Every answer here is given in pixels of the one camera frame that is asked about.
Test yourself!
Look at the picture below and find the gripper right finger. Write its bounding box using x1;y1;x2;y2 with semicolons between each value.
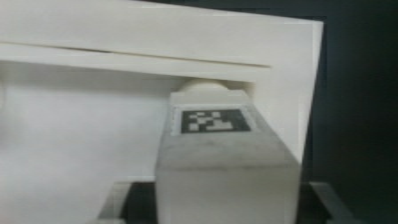
299;182;356;224

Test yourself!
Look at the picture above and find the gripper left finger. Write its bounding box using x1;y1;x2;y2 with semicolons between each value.
95;182;159;224

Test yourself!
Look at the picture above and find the white table leg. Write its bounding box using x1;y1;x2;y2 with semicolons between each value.
155;79;301;224

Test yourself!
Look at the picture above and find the white square tabletop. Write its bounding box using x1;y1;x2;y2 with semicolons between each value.
0;44;315;224

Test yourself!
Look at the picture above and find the white U-shaped fence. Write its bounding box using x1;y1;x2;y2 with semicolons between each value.
0;0;327;68

